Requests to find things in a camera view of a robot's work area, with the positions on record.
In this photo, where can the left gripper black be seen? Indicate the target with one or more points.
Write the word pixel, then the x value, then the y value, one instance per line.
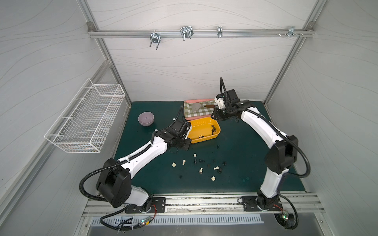
pixel 185 140

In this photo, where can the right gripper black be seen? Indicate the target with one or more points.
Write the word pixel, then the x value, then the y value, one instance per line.
pixel 217 112

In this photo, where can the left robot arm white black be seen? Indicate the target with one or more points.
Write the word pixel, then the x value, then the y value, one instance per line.
pixel 113 182

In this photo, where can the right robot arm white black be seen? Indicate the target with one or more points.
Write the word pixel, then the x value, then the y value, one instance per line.
pixel 283 149

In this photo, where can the yellow plastic storage box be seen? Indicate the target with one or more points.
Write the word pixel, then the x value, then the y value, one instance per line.
pixel 203 126

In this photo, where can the green checkered cloth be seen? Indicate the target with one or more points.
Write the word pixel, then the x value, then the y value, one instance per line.
pixel 199 109

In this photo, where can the pink tray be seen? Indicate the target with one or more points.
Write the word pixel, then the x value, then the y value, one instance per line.
pixel 199 109

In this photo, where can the purple bowl left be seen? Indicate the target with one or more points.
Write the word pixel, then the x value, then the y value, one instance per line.
pixel 146 119

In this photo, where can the metal hook clamp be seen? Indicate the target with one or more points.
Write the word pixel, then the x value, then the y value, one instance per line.
pixel 219 32

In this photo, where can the metal u-bolt clamp middle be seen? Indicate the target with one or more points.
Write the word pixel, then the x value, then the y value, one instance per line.
pixel 186 32

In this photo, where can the metal u-bolt clamp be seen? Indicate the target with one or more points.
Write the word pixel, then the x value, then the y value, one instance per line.
pixel 155 38
pixel 186 32

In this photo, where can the metal u-bolt clamp left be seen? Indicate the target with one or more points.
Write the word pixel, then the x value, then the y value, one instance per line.
pixel 155 38

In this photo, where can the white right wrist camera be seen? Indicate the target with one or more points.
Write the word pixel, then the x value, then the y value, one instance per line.
pixel 219 100

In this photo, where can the spatula with wooden handle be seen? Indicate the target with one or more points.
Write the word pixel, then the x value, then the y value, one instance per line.
pixel 197 106

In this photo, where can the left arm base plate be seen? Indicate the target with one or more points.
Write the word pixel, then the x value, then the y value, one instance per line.
pixel 153 204

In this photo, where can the white wire basket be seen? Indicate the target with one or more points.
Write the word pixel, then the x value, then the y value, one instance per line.
pixel 84 124

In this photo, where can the metal bracket right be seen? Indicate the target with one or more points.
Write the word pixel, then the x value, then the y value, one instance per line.
pixel 291 33

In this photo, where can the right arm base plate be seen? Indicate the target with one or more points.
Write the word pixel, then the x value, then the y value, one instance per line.
pixel 255 203

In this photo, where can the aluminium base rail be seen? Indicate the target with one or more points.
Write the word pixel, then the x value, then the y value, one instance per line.
pixel 233 203

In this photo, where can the aluminium crossbar rail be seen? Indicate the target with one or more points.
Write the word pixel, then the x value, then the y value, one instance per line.
pixel 198 33

